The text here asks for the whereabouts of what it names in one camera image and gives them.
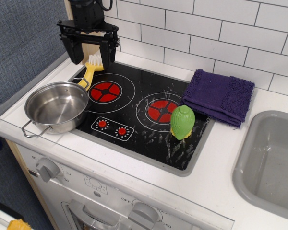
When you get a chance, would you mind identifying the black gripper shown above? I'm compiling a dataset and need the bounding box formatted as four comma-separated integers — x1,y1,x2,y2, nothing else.
57,0,120,69

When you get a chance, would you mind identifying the yellow dish brush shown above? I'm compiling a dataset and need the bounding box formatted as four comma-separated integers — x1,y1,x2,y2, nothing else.
78,54,104,91

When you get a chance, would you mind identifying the stainless steel pot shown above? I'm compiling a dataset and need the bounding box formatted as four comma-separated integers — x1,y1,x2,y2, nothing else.
22,78,90,138

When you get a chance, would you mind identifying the black toy stovetop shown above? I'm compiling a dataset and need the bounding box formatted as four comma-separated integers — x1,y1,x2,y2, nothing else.
73,63,213,176

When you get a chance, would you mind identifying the green plastic toy vegetable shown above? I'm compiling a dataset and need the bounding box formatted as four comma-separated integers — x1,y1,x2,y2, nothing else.
170,105,195,140

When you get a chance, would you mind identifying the grey timer knob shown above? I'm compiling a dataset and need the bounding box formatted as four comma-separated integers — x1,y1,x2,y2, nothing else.
36,158,60,183

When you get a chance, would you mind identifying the purple folded towel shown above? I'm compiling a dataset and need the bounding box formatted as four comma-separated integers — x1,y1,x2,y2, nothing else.
180,69,255,128

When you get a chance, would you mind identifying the grey oven knob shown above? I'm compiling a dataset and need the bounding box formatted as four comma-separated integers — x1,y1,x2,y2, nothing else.
128,202,159,230

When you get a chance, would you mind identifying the yellow cloth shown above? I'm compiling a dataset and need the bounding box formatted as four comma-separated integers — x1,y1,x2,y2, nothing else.
7,219,32,230

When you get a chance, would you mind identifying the grey sink basin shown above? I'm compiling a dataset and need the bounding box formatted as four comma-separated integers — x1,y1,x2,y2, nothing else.
232,111,288,219

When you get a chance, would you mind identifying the black cable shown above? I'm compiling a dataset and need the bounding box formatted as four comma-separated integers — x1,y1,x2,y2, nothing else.
99,0,113,12

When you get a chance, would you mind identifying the silver oven door handle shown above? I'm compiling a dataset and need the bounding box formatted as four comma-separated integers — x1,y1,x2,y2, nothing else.
68,200,132,230

